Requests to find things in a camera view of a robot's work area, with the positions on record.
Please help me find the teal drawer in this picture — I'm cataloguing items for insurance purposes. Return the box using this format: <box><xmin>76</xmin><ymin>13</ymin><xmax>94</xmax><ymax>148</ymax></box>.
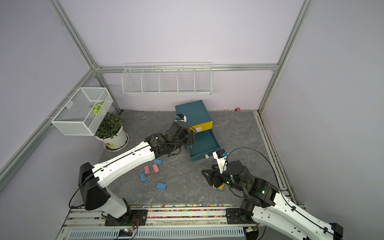
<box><xmin>185</xmin><ymin>130</ymin><xmax>221</xmax><ymax>162</ymax></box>

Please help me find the potted green plant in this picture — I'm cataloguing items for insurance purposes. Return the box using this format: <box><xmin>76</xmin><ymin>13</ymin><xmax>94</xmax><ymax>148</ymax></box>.
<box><xmin>95</xmin><ymin>112</ymin><xmax>129</xmax><ymax>152</ymax></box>

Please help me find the green leaf toy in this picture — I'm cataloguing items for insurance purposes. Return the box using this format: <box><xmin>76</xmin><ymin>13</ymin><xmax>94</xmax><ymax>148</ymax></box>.
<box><xmin>90</xmin><ymin>101</ymin><xmax>106</xmax><ymax>116</ymax></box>

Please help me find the white wire basket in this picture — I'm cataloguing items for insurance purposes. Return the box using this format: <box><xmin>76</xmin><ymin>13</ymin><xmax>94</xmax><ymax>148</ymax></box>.
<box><xmin>51</xmin><ymin>87</ymin><xmax>114</xmax><ymax>136</ymax></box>

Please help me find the white wire wall shelf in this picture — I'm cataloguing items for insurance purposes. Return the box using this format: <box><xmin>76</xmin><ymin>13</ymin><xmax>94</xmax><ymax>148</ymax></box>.
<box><xmin>122</xmin><ymin>62</ymin><xmax>213</xmax><ymax>95</ymax></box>

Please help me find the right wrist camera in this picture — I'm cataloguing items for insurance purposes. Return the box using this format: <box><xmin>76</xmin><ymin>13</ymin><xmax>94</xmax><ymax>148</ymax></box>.
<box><xmin>213</xmin><ymin>149</ymin><xmax>228</xmax><ymax>174</ymax></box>

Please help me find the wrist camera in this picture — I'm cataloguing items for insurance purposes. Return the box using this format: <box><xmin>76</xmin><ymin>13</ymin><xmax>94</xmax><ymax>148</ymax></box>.
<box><xmin>213</xmin><ymin>149</ymin><xmax>228</xmax><ymax>174</ymax></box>
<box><xmin>176</xmin><ymin>114</ymin><xmax>187</xmax><ymax>123</ymax></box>

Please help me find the yellow top drawer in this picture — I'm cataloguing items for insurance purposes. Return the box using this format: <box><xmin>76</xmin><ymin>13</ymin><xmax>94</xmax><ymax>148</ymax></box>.
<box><xmin>190</xmin><ymin>121</ymin><xmax>213</xmax><ymax>133</ymax></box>

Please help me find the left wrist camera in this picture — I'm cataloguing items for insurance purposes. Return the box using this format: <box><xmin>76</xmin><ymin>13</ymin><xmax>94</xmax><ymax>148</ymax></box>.
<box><xmin>176</xmin><ymin>114</ymin><xmax>187</xmax><ymax>123</ymax></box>

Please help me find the pink binder clip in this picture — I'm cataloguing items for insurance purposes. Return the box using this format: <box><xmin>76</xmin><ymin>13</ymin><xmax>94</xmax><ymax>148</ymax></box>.
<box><xmin>138</xmin><ymin>165</ymin><xmax>150</xmax><ymax>175</ymax></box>
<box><xmin>153</xmin><ymin>164</ymin><xmax>160</xmax><ymax>173</ymax></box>

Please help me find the teal drawer cabinet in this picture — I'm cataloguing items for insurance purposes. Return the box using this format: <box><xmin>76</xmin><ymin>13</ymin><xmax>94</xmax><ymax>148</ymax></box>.
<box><xmin>175</xmin><ymin>100</ymin><xmax>213</xmax><ymax>126</ymax></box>

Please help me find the green toy shovel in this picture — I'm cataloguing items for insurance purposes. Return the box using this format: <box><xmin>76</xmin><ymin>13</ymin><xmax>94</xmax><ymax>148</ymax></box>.
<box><xmin>217</xmin><ymin>184</ymin><xmax>225</xmax><ymax>192</ymax></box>

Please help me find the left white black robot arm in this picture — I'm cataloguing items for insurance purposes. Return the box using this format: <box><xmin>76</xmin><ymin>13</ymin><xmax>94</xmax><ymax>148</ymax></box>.
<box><xmin>78</xmin><ymin>120</ymin><xmax>197</xmax><ymax>227</ymax></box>

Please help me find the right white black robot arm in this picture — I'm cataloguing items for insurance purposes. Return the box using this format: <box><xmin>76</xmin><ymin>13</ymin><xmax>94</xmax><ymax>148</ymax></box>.
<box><xmin>202</xmin><ymin>161</ymin><xmax>344</xmax><ymax>240</ymax></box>

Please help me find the purple toy shovel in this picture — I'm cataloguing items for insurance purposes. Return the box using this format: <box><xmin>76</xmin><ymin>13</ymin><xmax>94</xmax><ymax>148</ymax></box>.
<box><xmin>212</xmin><ymin>164</ymin><xmax>219</xmax><ymax>189</ymax></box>

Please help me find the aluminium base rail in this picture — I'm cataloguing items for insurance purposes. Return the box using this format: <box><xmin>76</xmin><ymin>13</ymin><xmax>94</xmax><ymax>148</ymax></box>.
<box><xmin>56</xmin><ymin>204</ymin><xmax>260</xmax><ymax>240</ymax></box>

